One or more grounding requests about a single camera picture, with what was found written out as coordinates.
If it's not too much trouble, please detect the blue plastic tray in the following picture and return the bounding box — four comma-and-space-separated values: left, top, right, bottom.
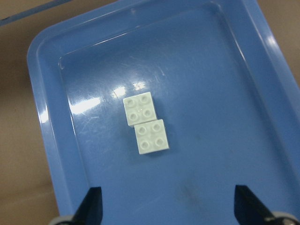
27, 0, 300, 225

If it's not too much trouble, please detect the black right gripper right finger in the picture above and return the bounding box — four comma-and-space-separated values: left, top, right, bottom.
234, 185, 276, 225

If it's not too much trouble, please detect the white block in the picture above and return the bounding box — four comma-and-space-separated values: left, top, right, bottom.
123, 92, 157, 127
134, 119, 169, 155

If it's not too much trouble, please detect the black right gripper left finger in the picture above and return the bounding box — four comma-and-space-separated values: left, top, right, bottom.
71, 187, 103, 225

